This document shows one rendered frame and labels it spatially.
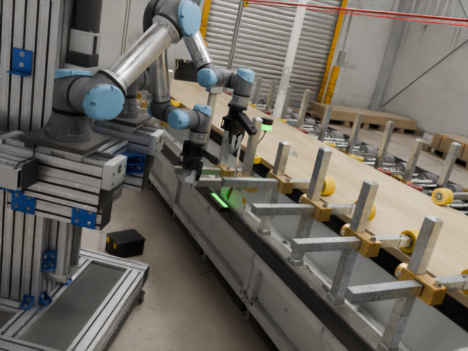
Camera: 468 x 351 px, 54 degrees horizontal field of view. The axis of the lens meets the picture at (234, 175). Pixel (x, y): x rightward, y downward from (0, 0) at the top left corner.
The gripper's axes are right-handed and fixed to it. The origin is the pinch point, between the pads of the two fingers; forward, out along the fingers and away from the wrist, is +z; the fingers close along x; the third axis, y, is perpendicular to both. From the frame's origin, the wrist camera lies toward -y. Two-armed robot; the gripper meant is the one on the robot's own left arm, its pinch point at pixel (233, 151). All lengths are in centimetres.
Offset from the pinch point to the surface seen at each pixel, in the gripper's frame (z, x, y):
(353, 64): -22, -888, 451
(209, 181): 13.6, 9.9, 1.0
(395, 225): 9, -24, -69
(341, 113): 72, -698, 341
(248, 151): 0.1, -8.8, -1.4
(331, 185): 3.2, -21.1, -39.1
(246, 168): 8.3, -9.1, -1.9
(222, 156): 11.0, -17.5, 21.6
